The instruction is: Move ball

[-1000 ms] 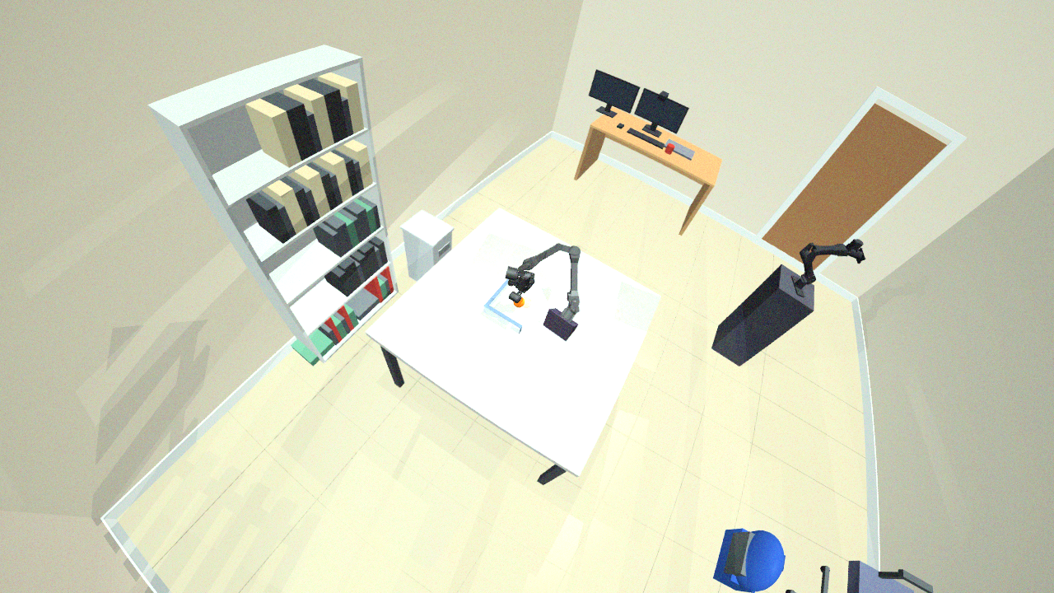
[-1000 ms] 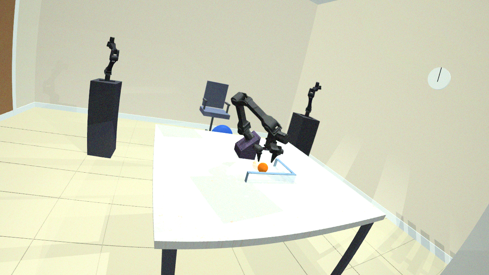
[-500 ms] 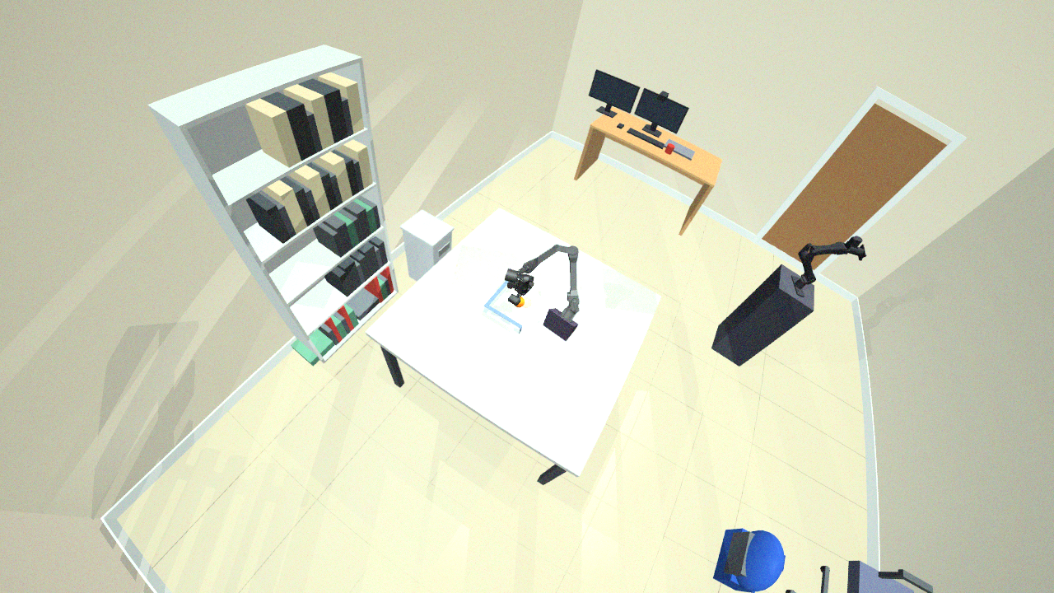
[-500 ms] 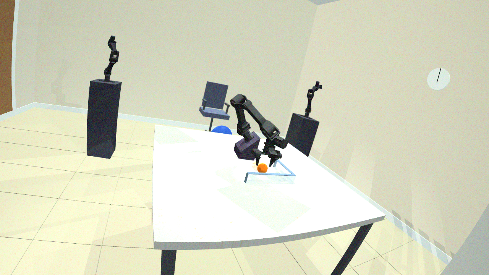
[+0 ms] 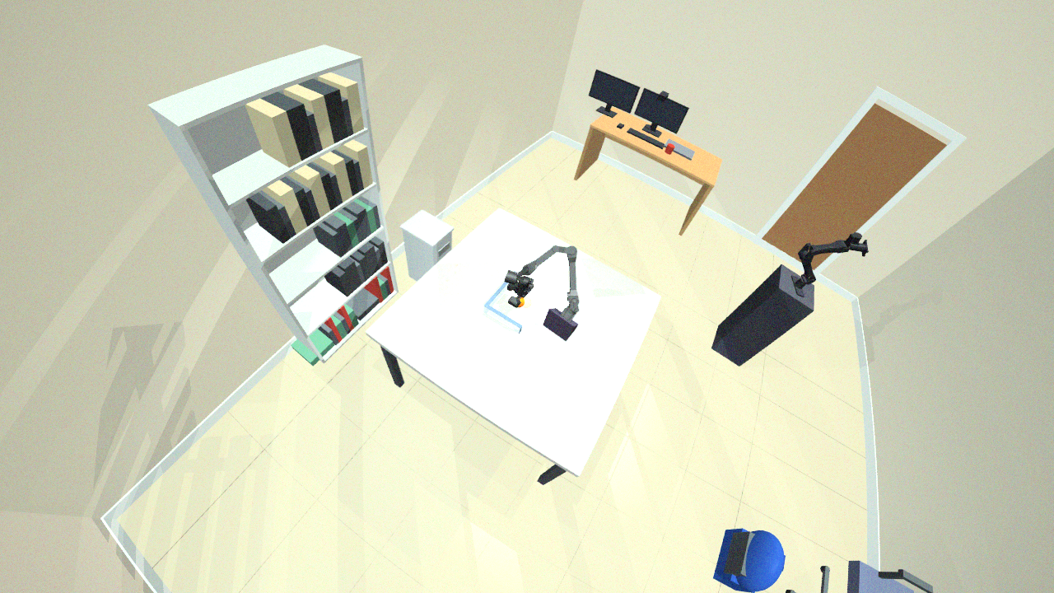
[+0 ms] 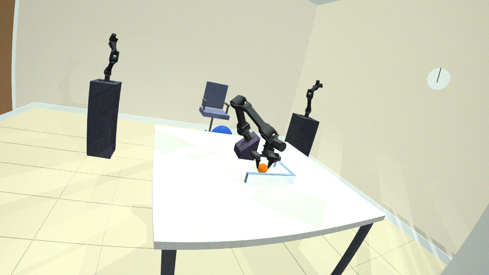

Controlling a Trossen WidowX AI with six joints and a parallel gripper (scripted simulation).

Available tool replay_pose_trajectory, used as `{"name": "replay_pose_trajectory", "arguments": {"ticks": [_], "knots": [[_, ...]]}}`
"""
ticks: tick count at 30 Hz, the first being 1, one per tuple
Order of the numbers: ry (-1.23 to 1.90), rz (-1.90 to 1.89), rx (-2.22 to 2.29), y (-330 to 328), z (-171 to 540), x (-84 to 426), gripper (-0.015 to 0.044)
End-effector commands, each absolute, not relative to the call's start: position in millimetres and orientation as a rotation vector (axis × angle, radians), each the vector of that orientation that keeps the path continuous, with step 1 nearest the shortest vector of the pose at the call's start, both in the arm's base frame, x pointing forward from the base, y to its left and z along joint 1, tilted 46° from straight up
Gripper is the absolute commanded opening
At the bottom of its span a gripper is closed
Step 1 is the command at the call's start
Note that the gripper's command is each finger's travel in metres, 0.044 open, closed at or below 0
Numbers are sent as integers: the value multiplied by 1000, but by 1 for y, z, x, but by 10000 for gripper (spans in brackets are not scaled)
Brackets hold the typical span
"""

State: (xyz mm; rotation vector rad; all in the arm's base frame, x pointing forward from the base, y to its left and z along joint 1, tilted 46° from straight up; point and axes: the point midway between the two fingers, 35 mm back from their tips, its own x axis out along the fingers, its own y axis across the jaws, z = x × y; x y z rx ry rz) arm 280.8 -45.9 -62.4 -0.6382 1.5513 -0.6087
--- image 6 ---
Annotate orange ball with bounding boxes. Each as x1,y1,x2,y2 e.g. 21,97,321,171
257,163,268,173

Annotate clear low corner walls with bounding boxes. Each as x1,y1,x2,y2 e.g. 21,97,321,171
246,161,296,184

